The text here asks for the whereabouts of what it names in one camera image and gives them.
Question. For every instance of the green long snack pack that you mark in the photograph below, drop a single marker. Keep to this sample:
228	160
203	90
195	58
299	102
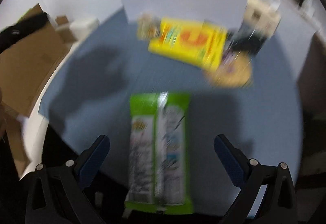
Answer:
158	154

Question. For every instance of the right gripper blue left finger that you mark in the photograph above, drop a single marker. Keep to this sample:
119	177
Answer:
90	160

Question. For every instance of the yellow tissue pack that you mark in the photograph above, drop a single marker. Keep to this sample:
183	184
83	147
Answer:
260	15

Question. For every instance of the yellow snack bag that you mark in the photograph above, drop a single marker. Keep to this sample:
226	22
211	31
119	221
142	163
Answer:
197	43

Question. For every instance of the small white orange snack bag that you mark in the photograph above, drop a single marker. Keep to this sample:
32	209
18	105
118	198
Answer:
148	27

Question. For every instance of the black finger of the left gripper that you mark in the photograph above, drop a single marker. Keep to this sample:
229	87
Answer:
13	34

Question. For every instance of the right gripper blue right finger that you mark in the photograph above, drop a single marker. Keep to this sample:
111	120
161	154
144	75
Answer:
238	167

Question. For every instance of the black grey snack bag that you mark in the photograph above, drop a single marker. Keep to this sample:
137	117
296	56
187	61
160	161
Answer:
246	39

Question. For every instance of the round yellow noodle cake pack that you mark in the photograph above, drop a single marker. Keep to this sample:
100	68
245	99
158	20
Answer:
235	71

